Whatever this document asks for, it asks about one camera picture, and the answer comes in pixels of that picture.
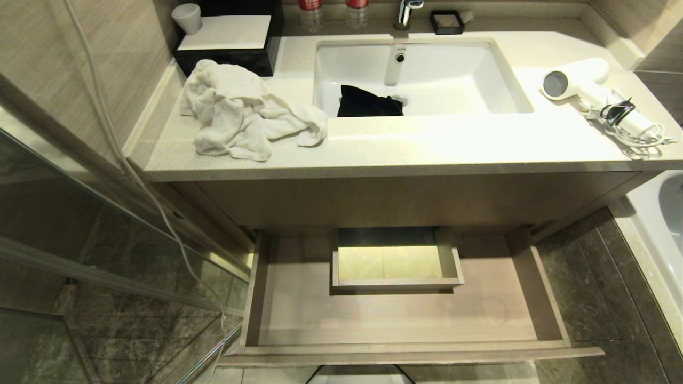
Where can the wooden drawer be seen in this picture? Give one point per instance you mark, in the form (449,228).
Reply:
(299,314)

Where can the white hair dryer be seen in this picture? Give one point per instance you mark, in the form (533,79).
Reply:
(586,85)

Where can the wooden vanity cabinet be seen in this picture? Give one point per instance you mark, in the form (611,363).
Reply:
(405,197)

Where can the black cloth pouch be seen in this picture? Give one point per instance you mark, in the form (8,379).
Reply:
(368,102)

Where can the white crumpled towel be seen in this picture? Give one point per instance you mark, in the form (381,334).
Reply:
(235,109)

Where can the white ceramic sink basin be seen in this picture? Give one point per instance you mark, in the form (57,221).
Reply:
(453,74)

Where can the clear bottle with red cap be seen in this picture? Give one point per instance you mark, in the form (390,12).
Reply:
(356,12)
(310,13)

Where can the black tissue box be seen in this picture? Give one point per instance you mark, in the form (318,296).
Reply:
(235,45)

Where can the chrome faucet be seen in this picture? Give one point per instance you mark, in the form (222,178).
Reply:
(404,13)

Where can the black square soap dish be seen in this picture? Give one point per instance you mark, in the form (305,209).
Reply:
(446,22)

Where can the white cup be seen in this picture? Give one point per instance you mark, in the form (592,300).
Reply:
(187,17)

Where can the glass shower door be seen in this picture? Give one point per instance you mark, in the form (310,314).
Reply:
(106,277)

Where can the white bathtub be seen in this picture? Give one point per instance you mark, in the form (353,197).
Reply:
(659,229)

